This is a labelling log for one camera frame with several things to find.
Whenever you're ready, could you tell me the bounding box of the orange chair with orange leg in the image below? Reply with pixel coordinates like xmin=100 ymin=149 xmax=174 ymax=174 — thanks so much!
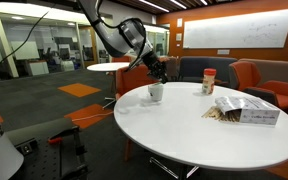
xmin=114 ymin=64 xmax=162 ymax=163

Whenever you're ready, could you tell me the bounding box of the large wall whiteboard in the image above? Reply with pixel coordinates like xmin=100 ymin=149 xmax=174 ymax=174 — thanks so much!
xmin=182 ymin=8 xmax=288 ymax=50

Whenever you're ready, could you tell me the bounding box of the wooden door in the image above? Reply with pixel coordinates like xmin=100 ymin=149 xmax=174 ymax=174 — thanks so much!
xmin=78 ymin=25 xmax=99 ymax=69

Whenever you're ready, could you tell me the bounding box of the orange armchair with dark armrest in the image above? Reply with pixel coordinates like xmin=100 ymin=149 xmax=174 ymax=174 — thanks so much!
xmin=228 ymin=60 xmax=288 ymax=112

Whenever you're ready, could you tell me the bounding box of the small round white table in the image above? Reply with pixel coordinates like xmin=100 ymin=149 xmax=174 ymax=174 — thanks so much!
xmin=86 ymin=61 xmax=132 ymax=110

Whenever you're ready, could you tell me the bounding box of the black power outlet box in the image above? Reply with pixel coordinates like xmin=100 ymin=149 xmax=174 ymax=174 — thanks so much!
xmin=19 ymin=139 xmax=39 ymax=156

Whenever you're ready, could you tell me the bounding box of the white ceramic mug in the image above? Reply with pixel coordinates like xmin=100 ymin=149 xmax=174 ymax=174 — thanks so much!
xmin=147 ymin=83 xmax=165 ymax=103

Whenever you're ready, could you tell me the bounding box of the black perforated robot cart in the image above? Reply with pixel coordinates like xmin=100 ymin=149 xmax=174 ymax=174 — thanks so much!
xmin=4 ymin=116 xmax=89 ymax=180

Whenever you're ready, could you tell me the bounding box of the wooden coffee stirrers bundle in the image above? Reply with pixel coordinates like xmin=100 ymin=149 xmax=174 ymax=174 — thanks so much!
xmin=201 ymin=105 xmax=242 ymax=123

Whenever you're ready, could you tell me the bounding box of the white floor cable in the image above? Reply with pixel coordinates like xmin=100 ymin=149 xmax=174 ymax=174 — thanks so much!
xmin=70 ymin=110 xmax=115 ymax=123

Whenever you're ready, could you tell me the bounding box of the creamer jar with red lid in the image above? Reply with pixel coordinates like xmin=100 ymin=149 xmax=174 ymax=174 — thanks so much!
xmin=201 ymin=68 xmax=218 ymax=97

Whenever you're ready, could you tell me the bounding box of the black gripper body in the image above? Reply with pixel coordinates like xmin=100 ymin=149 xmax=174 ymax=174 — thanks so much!
xmin=142 ymin=49 xmax=169 ymax=82

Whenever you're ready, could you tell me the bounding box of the small orange chair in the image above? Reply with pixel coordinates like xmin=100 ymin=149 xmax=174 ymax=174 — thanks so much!
xmin=111 ymin=55 xmax=132 ymax=64

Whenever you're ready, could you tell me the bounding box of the white coffee stirrer box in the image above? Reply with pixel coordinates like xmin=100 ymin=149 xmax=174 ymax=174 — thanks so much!
xmin=214 ymin=95 xmax=281 ymax=127

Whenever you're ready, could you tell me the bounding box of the red clamp handle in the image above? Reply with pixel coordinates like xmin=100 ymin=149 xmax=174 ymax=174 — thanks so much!
xmin=47 ymin=136 xmax=64 ymax=145

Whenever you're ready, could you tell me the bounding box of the white low cabinet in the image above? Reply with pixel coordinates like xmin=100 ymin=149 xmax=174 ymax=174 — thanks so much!
xmin=28 ymin=60 xmax=50 ymax=77

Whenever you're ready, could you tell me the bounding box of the white wall plate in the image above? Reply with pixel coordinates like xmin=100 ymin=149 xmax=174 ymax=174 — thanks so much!
xmin=216 ymin=49 xmax=231 ymax=56

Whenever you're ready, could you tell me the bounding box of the dark grey sofa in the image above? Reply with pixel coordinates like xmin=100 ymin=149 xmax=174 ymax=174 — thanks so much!
xmin=178 ymin=56 xmax=239 ymax=85

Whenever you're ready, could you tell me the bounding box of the black hanging cable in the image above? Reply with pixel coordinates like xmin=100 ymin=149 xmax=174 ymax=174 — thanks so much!
xmin=0 ymin=3 xmax=58 ymax=73

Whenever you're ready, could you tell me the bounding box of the small whiteboard behind glass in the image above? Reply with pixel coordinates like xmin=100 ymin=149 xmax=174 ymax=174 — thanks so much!
xmin=10 ymin=40 xmax=41 ymax=61

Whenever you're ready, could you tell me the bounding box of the large round white table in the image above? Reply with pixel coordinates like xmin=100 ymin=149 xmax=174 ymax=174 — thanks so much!
xmin=113 ymin=81 xmax=288 ymax=180

